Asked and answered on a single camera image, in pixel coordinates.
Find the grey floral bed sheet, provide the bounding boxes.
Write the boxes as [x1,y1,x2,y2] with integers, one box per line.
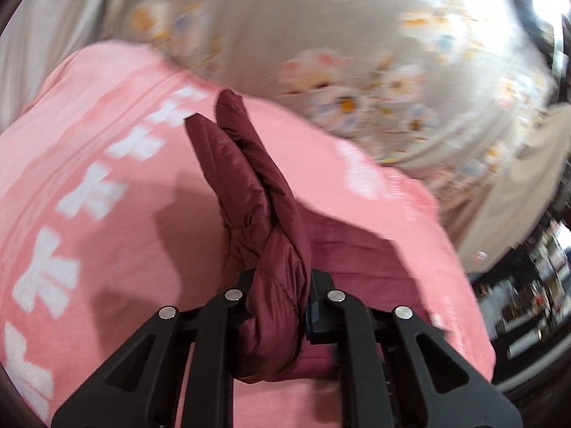
[111,0,567,233]

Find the pink printed blanket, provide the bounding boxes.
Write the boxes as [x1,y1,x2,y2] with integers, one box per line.
[0,40,496,428]

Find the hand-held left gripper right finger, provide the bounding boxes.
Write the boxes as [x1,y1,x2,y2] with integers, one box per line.
[305,269,524,428]

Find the cluttered dark shelves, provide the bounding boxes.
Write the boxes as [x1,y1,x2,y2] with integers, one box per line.
[468,214,571,393]

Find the beige cloth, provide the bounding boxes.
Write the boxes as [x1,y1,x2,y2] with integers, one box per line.
[455,102,571,275]

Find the maroon puffer jacket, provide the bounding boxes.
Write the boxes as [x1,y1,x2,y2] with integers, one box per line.
[184,89,447,386]

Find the silver satin curtain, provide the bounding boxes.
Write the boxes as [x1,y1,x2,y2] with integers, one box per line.
[0,0,188,126]

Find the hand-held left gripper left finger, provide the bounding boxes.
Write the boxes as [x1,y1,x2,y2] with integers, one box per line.
[51,271,256,428]

